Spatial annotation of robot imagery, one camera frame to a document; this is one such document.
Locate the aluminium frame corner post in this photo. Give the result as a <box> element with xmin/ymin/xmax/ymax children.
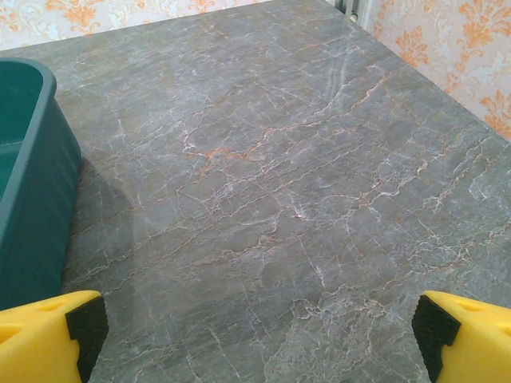
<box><xmin>337</xmin><ymin>0</ymin><xmax>374</xmax><ymax>29</ymax></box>

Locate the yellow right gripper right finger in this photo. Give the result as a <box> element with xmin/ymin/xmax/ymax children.
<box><xmin>411</xmin><ymin>290</ymin><xmax>511</xmax><ymax>383</ymax></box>

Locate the teal plastic container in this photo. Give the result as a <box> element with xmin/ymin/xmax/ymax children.
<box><xmin>0</xmin><ymin>57</ymin><xmax>84</xmax><ymax>311</ymax></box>

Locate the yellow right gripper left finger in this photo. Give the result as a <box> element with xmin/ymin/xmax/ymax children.
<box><xmin>0</xmin><ymin>290</ymin><xmax>109</xmax><ymax>383</ymax></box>

